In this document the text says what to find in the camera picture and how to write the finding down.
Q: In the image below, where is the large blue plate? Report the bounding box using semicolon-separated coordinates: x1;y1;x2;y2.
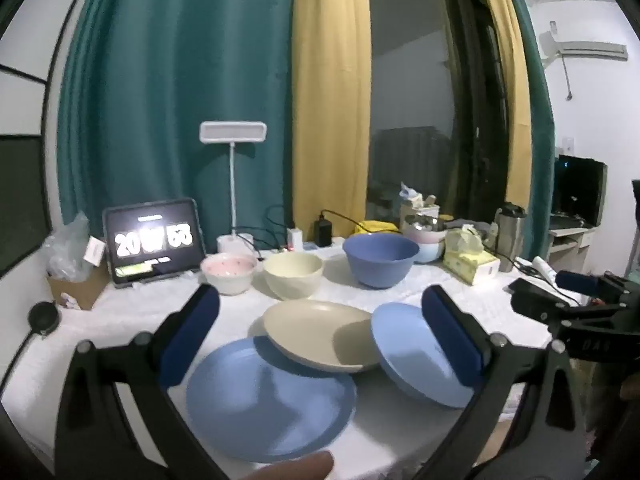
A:
186;336;358;463

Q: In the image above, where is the white computer desk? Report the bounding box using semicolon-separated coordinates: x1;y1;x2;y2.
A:
547;225;596;273

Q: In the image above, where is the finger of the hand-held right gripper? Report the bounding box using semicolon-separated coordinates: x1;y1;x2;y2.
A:
556;270;616;298
510;278;576;328

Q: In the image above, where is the white storage basket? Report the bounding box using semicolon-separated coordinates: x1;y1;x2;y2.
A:
398;182;441;221

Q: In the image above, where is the steel bowl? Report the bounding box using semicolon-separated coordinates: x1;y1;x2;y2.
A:
406;212;441;231

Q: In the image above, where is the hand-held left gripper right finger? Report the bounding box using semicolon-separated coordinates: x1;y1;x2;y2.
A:
410;284;588;480

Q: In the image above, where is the black round puck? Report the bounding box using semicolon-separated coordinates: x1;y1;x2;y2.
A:
27;301;61;336

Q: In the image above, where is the cardboard box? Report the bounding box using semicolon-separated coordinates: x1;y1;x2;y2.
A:
46;265;111;311

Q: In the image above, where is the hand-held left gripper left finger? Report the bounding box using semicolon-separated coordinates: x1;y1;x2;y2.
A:
55;284;231;480

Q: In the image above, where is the large blue bowl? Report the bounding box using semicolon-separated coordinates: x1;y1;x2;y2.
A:
342;233;420;289

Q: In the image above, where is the steel thermos bottle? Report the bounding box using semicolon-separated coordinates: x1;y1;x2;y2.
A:
492;203;528;273

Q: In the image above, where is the tablet with clock display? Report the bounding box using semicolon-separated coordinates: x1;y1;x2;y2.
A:
102;198;207;289

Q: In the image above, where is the person's left hand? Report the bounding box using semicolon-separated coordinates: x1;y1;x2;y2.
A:
247;451;336;480

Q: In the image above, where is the light blue plate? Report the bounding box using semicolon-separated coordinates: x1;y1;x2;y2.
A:
371;302;481;409

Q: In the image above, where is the black adapter cable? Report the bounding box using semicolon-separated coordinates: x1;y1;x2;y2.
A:
320;208;371;226

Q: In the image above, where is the teal curtain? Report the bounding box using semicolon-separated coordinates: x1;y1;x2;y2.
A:
57;0;301;231
500;0;557;233

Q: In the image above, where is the black computer monitor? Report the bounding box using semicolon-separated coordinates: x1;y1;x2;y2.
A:
552;155;608;226

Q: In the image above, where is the clear plastic bag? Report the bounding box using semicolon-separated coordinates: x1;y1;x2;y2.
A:
42;212;96;281

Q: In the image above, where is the yellow curtain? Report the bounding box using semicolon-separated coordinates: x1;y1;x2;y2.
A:
292;0;372;238
467;0;533;213

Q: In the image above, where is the pink speckled bowl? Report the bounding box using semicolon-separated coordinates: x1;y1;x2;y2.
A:
200;253;258;296

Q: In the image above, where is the white air conditioner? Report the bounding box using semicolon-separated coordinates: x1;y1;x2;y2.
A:
539;30;628;63

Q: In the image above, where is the white tube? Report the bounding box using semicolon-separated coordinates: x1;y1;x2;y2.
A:
531;256;560;283

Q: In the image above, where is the white power strip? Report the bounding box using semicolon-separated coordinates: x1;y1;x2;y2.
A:
280;242;346;261

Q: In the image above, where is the cream plate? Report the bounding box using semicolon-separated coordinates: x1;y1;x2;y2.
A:
262;300;383;373

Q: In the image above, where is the plain pink bowl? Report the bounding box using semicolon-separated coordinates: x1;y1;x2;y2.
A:
402;225;446;246

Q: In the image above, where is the pale blue bowl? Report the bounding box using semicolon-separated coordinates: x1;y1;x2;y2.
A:
412;240;446;264

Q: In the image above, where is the cream bowl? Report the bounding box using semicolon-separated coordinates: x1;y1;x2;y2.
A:
263;252;325;301

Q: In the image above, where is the white desk lamp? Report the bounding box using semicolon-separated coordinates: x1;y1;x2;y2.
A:
199;121;268;256

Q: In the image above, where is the yellow wipes packet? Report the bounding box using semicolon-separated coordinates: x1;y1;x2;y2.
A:
352;220;401;236

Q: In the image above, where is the white quilted tablecloth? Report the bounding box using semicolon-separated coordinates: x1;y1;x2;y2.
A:
0;240;601;480

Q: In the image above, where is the dark glass door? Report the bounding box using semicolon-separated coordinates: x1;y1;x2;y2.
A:
367;0;506;231

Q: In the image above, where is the yellow tissue pack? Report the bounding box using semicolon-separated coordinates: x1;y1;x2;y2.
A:
442;227;501;286

